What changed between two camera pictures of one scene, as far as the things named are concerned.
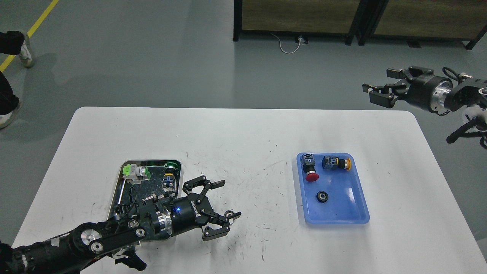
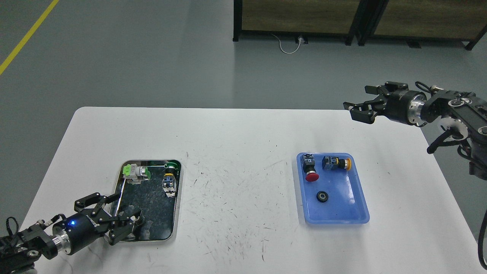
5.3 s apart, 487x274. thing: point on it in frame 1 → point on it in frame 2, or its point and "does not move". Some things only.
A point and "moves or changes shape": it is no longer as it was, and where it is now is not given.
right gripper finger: x=411 y=73 → x=388 y=87
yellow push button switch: x=330 y=163 does not move
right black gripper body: x=428 y=92 → x=405 y=105
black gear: x=228 y=212 moves or changes shape
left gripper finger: x=209 y=233 → x=118 y=227
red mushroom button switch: x=308 y=161 does not move
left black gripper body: x=191 y=211 → x=78 y=231
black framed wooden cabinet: x=349 y=17 does not move
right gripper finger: x=385 y=96 → x=366 y=112
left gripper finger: x=201 y=181 → x=80 y=203
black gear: x=322 y=196 does not move
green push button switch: x=134 y=174 does not move
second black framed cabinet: x=416 y=20 does not move
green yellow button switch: x=169 y=180 does not move
